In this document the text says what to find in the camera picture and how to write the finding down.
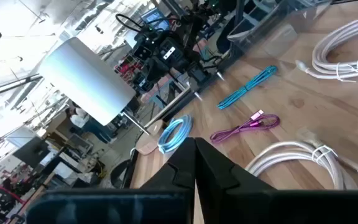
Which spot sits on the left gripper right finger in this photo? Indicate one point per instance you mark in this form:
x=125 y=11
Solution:
x=216 y=174

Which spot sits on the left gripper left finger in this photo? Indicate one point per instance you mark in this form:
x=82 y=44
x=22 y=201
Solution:
x=182 y=171

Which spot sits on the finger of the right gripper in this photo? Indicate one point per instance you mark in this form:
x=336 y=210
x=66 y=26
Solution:
x=196 y=90
x=217 y=74

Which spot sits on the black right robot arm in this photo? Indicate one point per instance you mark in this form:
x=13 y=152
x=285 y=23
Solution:
x=194 y=21

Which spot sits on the blue workbench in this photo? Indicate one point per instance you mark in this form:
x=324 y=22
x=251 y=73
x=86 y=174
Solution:
x=163 y=85

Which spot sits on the blue computer screen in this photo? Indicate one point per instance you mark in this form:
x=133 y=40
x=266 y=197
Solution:
x=154 y=17

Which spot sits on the white lamp with wooden base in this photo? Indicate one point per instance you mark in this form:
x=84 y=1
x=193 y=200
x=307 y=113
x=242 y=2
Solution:
x=85 y=81

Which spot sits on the person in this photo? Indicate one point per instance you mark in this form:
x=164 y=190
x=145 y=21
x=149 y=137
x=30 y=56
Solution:
x=96 y=129

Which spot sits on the black display panel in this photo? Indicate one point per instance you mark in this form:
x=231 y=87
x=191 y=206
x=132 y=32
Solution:
x=31 y=152

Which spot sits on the black curved frame bracket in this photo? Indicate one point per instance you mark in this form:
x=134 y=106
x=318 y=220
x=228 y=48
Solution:
x=114 y=174

